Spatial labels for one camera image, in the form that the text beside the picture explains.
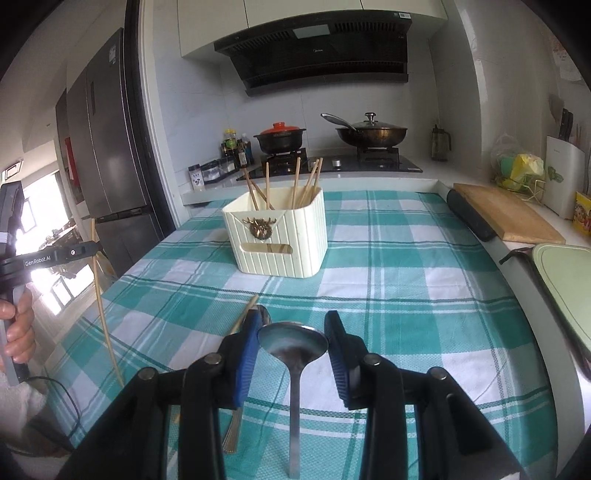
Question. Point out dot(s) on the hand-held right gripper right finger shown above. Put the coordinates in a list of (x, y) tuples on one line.
[(339, 364)]

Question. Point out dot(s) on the dark sauce bottle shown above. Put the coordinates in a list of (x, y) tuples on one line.
[(242, 156), (248, 147)]

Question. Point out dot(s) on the person's left forearm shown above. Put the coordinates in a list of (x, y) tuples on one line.
[(21, 410)]

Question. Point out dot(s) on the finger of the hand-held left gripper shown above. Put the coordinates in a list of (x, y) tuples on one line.
[(62, 273), (81, 253)]

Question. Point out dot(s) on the yellow packet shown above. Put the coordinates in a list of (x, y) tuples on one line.
[(583, 214)]

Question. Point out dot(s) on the black tray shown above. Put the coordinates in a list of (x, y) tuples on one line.
[(517, 253)]

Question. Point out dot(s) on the dark grey refrigerator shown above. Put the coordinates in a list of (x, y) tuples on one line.
[(115, 161)]

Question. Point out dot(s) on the black clay pot red lid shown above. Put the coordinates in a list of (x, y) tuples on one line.
[(279, 141)]

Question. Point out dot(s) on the yellow green plastic bags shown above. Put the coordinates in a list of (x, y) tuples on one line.
[(519, 166)]

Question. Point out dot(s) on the kitchen knives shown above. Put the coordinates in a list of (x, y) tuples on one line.
[(564, 122)]

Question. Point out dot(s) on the red wall hanging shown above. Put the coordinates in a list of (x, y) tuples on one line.
[(70, 161)]

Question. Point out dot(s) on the cream ribbed utensil holder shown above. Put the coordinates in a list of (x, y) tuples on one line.
[(286, 244)]

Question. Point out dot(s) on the wok with glass lid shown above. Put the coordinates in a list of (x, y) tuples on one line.
[(371, 134)]

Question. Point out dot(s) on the black rolled mat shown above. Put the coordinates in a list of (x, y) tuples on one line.
[(468, 214)]

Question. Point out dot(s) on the person's left hand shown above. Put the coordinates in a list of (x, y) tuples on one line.
[(25, 332)]

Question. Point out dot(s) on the black-lidded spice jar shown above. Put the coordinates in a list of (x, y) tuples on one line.
[(197, 179)]

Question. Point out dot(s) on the black range hood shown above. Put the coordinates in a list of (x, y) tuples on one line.
[(323, 60)]

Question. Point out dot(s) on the wooden cutting board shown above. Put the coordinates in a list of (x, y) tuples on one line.
[(512, 214)]

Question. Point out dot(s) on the dark glass jug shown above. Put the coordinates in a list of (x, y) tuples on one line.
[(440, 144)]

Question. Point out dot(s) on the plain silver metal spoon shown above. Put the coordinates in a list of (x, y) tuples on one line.
[(292, 341)]

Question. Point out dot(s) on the ceiling light panel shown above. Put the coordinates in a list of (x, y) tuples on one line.
[(13, 170)]

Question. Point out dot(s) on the hanging printed oven mitt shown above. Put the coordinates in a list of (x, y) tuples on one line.
[(565, 62)]

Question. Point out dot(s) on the pale green cutting board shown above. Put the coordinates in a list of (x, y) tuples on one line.
[(568, 281)]

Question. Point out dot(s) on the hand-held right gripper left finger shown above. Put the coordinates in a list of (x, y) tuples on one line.
[(244, 364)]

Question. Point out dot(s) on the black gas stove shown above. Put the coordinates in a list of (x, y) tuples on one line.
[(351, 162)]

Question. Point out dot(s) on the teal checked tablecloth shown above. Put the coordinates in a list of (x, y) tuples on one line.
[(415, 286)]

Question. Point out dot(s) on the yellow-capped sauce bottle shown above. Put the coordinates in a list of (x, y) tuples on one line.
[(228, 150)]

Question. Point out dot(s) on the white knife block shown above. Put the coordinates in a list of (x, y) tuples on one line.
[(565, 180)]

